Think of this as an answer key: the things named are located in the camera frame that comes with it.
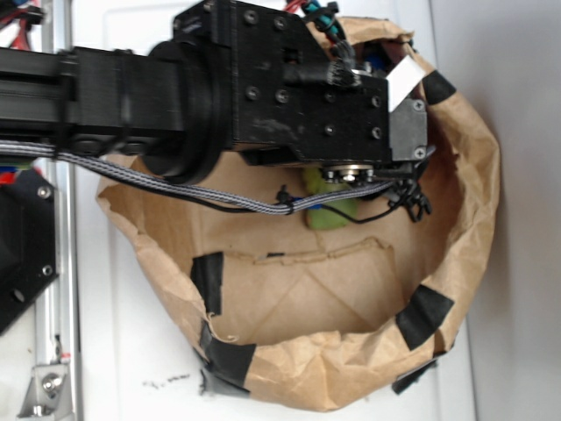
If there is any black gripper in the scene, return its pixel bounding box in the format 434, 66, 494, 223
172, 1, 428, 184

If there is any grey braided cable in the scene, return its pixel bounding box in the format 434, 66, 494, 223
0, 142, 395, 217

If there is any aluminium frame rail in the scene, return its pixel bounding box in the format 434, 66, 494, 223
32, 0, 82, 421

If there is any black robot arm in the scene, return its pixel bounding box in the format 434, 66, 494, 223
1, 1, 430, 184

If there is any metal corner bracket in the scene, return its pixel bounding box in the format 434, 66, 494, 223
16, 364, 75, 420

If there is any green plush animal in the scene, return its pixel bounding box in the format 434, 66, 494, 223
302, 168, 359, 230

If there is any brown paper bag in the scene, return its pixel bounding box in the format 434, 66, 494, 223
97, 18, 501, 411

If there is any white tray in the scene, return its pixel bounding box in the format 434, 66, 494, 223
73, 1, 477, 420

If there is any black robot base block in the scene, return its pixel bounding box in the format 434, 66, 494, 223
1, 169, 57, 333

